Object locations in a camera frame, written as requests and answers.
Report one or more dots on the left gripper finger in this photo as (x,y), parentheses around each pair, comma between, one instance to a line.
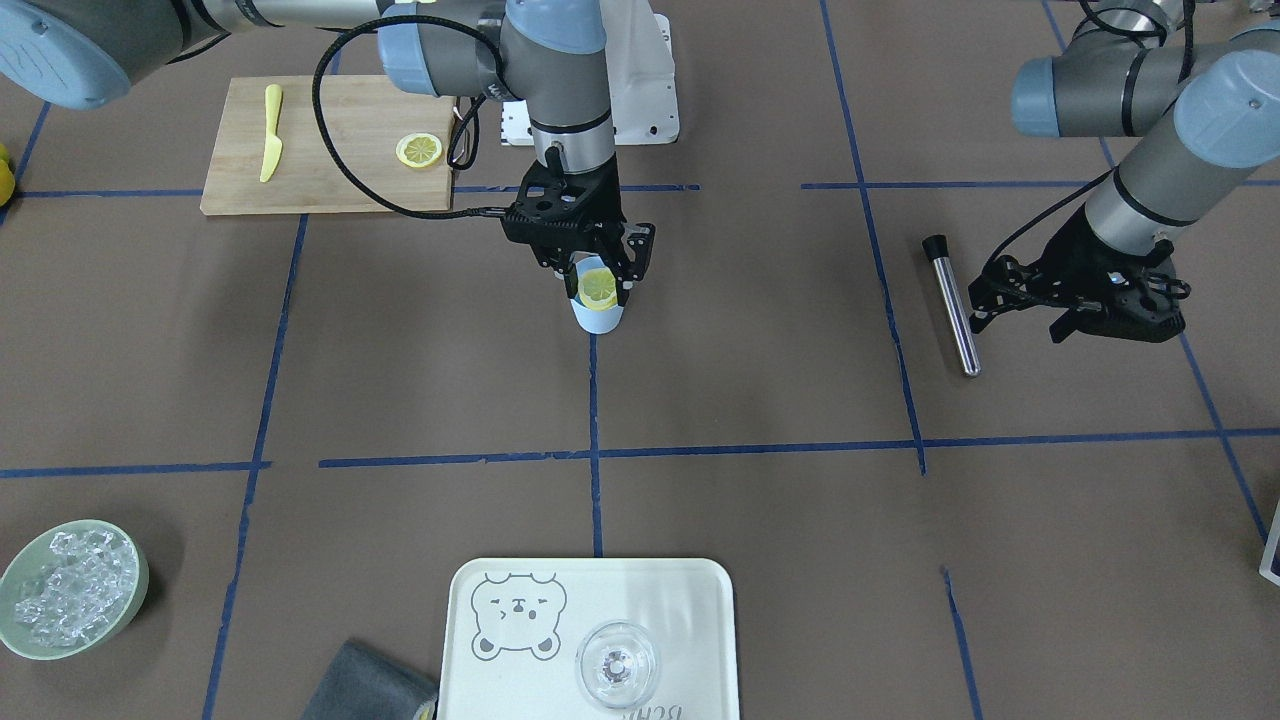
(1069,323)
(1001,287)

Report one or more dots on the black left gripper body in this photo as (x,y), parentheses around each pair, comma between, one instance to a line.
(1072,262)

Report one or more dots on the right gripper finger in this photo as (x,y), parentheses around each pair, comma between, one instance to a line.
(626,250)
(570,278)

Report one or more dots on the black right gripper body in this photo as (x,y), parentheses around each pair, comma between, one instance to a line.
(636,247)

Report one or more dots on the lemon slice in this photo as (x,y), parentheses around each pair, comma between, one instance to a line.
(598,290)

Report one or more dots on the steel muddler black tip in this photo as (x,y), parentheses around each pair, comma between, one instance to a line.
(936,251)

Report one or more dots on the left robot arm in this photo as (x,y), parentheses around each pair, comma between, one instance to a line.
(1204,119)

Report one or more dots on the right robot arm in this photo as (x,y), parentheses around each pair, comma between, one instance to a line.
(551,54)

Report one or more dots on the light blue paper cup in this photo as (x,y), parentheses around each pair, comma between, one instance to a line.
(593,321)

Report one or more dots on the lemon half on board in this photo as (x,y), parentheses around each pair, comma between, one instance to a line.
(419,150)

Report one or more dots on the yellow plastic knife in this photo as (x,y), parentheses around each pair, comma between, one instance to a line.
(273,143)

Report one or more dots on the cream bear tray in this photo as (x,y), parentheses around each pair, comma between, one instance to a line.
(514,627)

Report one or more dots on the clear wine glass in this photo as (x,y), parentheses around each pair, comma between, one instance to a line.
(618,666)

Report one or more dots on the grey folded cloth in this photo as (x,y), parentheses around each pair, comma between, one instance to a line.
(363,684)

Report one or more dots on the whole yellow lemons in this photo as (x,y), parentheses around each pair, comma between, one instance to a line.
(8,180)

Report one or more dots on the green bowl of ice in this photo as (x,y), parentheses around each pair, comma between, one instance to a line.
(72,589)

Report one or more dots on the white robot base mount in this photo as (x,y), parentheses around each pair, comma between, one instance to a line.
(640,68)

